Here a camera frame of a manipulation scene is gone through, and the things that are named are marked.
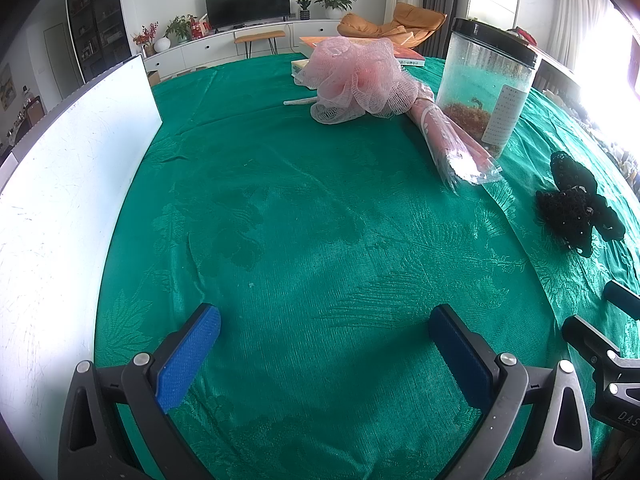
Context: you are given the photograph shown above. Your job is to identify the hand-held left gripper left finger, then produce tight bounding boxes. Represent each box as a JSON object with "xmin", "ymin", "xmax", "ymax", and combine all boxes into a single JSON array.
[{"xmin": 57, "ymin": 302, "xmax": 222, "ymax": 480}]

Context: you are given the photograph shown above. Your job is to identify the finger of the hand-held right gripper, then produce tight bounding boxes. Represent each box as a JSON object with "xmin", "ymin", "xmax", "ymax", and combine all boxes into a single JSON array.
[
  {"xmin": 561, "ymin": 314, "xmax": 622, "ymax": 368},
  {"xmin": 603, "ymin": 280, "xmax": 640, "ymax": 321}
]

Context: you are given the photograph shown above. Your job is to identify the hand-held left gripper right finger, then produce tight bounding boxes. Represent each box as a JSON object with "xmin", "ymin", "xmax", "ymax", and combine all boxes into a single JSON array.
[{"xmin": 428, "ymin": 303, "xmax": 594, "ymax": 480}]

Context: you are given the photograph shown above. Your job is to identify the black lace fabric piece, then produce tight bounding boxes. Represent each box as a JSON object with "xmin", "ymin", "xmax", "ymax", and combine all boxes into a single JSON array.
[{"xmin": 535, "ymin": 151, "xmax": 627, "ymax": 260}]

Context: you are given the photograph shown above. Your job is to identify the green patterned tablecloth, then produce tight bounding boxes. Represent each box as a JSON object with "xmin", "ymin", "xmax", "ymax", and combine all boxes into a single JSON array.
[{"xmin": 92, "ymin": 52, "xmax": 640, "ymax": 480}]

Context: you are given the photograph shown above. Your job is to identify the white board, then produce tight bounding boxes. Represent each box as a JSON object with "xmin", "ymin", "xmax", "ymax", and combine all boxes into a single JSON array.
[{"xmin": 0, "ymin": 53, "xmax": 164, "ymax": 461}]

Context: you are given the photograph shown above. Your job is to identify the pink towel in clear bag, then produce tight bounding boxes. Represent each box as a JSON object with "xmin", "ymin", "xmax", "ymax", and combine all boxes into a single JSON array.
[{"xmin": 402, "ymin": 82, "xmax": 504, "ymax": 196}]

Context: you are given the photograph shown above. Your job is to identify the clear plastic jar black lid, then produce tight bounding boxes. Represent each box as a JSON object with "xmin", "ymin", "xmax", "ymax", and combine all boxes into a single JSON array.
[{"xmin": 436, "ymin": 17, "xmax": 542, "ymax": 159}]

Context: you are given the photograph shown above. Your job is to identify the pink mesh bath pouf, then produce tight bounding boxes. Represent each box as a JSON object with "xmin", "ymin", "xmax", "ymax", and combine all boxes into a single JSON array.
[{"xmin": 283, "ymin": 36, "xmax": 422, "ymax": 126}]

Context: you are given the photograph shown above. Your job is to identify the white television cabinet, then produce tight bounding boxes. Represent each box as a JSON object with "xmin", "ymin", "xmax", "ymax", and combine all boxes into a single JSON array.
[{"xmin": 142, "ymin": 19, "xmax": 347, "ymax": 82}]

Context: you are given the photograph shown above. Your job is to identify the red flowers in vase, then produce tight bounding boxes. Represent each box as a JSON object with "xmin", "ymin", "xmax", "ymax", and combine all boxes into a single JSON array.
[{"xmin": 132, "ymin": 22, "xmax": 160, "ymax": 57}]

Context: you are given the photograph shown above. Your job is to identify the wooden bench hairpin legs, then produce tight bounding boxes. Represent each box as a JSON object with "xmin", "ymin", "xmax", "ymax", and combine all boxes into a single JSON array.
[{"xmin": 234, "ymin": 30, "xmax": 286, "ymax": 59}]

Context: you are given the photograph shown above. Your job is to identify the leafy green plant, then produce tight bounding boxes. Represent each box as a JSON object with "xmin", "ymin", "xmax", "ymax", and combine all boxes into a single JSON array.
[{"xmin": 165, "ymin": 14, "xmax": 198, "ymax": 43}]

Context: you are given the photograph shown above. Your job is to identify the orange lounge chair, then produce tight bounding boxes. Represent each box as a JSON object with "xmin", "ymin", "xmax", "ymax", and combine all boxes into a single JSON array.
[{"xmin": 337, "ymin": 2, "xmax": 447, "ymax": 57}]

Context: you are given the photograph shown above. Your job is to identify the dark bookshelf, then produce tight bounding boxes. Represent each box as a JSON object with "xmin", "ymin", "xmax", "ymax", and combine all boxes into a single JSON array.
[{"xmin": 65, "ymin": 0, "xmax": 126, "ymax": 84}]

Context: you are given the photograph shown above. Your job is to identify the black television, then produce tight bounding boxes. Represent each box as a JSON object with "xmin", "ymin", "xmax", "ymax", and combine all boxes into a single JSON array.
[{"xmin": 205, "ymin": 0, "xmax": 292, "ymax": 28}]

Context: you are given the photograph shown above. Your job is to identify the large green potted plant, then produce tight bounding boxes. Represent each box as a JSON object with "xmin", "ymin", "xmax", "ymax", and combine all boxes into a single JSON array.
[{"xmin": 314, "ymin": 0, "xmax": 357, "ymax": 20}]

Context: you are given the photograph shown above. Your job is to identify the framed wall picture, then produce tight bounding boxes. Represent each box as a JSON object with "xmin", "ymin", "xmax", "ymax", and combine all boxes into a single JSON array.
[{"xmin": 0, "ymin": 62, "xmax": 14, "ymax": 111}]

